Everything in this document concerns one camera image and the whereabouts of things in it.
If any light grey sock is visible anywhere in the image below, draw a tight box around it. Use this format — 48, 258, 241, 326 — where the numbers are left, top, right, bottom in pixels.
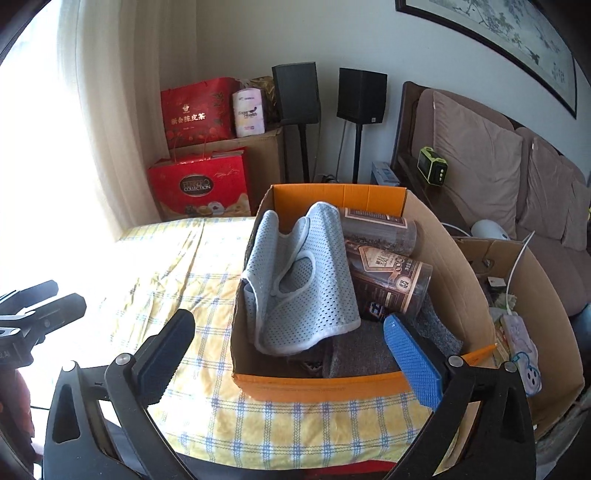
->
322, 320, 400, 378

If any snickers candy bar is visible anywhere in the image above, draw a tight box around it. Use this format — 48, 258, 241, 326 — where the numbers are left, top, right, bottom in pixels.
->
365, 302, 389, 322

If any brown label jar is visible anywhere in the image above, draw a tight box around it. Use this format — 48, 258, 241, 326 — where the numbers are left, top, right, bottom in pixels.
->
345, 240, 433, 320
339, 208, 418, 257

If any white mesh vest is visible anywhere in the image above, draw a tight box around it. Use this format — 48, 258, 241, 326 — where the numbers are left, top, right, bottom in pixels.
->
242, 202, 361, 357

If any dark grey knit sock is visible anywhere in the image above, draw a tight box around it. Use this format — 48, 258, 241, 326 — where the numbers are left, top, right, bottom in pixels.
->
415, 294, 463, 357

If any person's left hand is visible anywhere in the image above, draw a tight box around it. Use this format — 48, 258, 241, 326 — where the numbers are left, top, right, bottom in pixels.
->
1, 370, 36, 471

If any orange cardboard fruit box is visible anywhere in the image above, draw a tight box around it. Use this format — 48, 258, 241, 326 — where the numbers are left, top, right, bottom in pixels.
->
230, 184, 495, 403

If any white power strip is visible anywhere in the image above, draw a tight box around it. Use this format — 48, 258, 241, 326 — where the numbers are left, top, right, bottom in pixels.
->
500, 314, 542, 397

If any yellow plaid tablecloth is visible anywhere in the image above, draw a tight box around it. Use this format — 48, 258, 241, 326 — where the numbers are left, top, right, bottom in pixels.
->
106, 217, 430, 470

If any brown cardboard clutter box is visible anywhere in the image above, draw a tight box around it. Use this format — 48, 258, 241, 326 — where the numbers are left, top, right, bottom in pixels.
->
455, 237, 585, 439

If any white round device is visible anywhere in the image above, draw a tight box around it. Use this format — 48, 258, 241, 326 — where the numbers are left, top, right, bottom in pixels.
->
471, 219, 511, 241

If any red chocolate gift bag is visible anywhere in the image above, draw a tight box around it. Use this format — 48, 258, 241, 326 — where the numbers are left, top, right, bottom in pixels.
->
147, 149, 252, 220

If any white blue small box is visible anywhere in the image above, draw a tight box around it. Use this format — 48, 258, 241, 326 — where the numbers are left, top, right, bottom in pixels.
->
370, 162, 401, 187

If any green portable radio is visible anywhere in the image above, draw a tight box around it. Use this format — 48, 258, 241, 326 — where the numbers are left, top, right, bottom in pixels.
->
417, 146, 448, 187

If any brown sofa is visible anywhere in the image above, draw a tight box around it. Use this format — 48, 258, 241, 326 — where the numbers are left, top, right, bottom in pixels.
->
392, 81, 590, 317

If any beige sofa cushion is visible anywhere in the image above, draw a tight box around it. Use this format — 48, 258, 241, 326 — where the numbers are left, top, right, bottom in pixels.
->
433, 91, 523, 238

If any brown cardboard carton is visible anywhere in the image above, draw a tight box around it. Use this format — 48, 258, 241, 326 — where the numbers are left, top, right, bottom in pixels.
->
169, 127, 286, 214

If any red tea gift bag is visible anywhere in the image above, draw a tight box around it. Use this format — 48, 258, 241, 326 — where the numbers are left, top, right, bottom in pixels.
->
160, 77, 240, 150

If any beige curtain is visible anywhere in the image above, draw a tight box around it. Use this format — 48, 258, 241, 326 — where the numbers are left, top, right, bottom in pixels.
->
58, 1, 198, 235

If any right black speaker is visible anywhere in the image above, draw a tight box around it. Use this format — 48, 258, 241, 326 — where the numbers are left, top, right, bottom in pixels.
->
337, 68, 388, 184

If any black speaker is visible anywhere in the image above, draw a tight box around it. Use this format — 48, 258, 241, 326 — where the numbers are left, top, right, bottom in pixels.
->
337, 68, 388, 184
271, 62, 322, 183

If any white tissue roll pack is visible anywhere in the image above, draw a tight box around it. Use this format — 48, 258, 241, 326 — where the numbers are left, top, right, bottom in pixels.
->
232, 88, 266, 138

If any left black speaker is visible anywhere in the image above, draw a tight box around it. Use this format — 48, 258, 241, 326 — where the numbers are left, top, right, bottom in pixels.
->
271, 62, 322, 183

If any framed ink painting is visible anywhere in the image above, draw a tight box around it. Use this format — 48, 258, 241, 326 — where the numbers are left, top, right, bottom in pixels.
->
394, 0, 578, 116

